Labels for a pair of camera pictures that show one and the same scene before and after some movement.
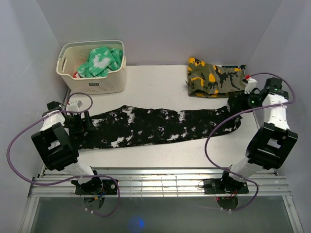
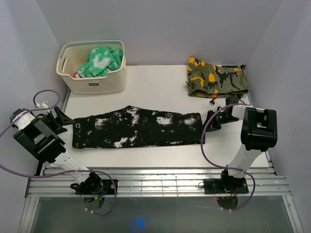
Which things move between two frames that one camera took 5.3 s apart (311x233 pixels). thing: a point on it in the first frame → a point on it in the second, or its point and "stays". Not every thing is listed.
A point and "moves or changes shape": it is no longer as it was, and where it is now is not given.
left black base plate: [97, 187] stays
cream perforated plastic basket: [72, 55] stays
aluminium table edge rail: [159, 182] stays
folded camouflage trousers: [207, 80] stays
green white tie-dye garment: [101, 59] stays
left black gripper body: [74, 124] → [55, 124]
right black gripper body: [248, 101] → [219, 119]
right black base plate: [219, 186] stays
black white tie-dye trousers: [122, 125] moves or changes shape
